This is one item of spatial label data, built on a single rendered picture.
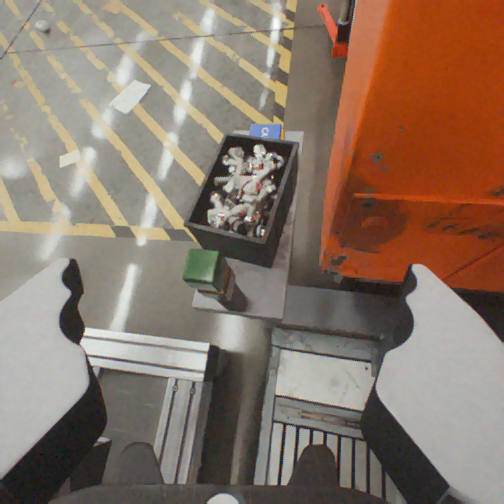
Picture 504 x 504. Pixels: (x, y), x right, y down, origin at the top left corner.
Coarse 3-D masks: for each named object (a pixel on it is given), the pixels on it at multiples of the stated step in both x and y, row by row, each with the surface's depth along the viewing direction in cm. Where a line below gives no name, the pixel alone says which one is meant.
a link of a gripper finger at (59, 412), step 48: (48, 288) 9; (0, 336) 7; (48, 336) 7; (0, 384) 6; (48, 384) 6; (96, 384) 7; (0, 432) 5; (48, 432) 5; (96, 432) 6; (0, 480) 4; (48, 480) 5
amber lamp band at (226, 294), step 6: (228, 270) 35; (228, 276) 35; (234, 276) 37; (228, 282) 35; (234, 282) 38; (228, 288) 35; (204, 294) 35; (210, 294) 35; (216, 294) 34; (222, 294) 34; (228, 294) 35; (228, 300) 37
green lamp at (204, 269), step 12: (192, 252) 31; (204, 252) 31; (216, 252) 30; (192, 264) 30; (204, 264) 30; (216, 264) 30; (192, 276) 30; (204, 276) 30; (216, 276) 30; (204, 288) 32; (216, 288) 31
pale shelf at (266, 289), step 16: (288, 224) 54; (288, 240) 53; (288, 256) 51; (240, 272) 52; (256, 272) 51; (272, 272) 51; (288, 272) 50; (240, 288) 50; (256, 288) 50; (272, 288) 50; (192, 304) 51; (208, 304) 50; (256, 304) 49; (272, 304) 48; (272, 320) 50
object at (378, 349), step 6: (384, 336) 61; (390, 336) 57; (372, 342) 77; (378, 342) 77; (384, 342) 56; (390, 342) 52; (372, 348) 76; (378, 348) 76; (384, 348) 55; (390, 348) 52; (372, 354) 76; (378, 354) 59; (384, 354) 55; (372, 360) 75; (378, 360) 58; (372, 366) 75; (378, 366) 58; (372, 372) 74
